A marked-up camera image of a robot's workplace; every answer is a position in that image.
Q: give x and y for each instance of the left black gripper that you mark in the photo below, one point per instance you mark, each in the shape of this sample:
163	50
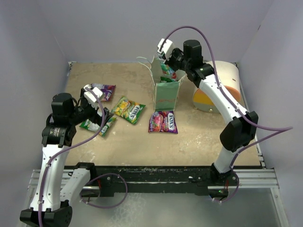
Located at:
95	117

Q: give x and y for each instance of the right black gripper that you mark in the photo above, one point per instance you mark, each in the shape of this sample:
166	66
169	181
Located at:
169	62

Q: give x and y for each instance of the teal Fox's candy bag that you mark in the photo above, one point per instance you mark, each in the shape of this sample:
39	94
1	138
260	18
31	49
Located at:
168	72

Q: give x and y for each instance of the green paper bag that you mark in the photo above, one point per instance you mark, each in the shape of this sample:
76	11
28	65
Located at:
165	94

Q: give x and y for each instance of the white round drawer box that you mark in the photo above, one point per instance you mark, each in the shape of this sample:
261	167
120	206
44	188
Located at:
229	75

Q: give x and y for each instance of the purple Fox's candy bag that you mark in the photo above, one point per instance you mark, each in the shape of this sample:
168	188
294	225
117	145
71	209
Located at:
163	121

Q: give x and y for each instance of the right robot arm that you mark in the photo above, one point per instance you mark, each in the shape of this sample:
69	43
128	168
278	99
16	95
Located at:
240	126

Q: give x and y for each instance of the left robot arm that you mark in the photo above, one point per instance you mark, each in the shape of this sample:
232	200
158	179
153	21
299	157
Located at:
52	203

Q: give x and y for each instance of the yellow green Fox's candy bag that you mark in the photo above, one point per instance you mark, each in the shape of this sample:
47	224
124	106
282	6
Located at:
128	109

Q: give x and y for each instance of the purple snack packet back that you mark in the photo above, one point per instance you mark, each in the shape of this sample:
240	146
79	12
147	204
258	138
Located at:
107	90

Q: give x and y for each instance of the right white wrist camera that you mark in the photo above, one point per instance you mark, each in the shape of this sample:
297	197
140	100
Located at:
165	48

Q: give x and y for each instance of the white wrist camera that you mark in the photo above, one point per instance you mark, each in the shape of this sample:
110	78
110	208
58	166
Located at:
93	94
165	48

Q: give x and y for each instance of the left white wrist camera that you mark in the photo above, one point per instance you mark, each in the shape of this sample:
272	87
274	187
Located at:
93	94

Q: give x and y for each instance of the black base frame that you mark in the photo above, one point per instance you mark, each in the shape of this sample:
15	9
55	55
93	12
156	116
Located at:
197	180

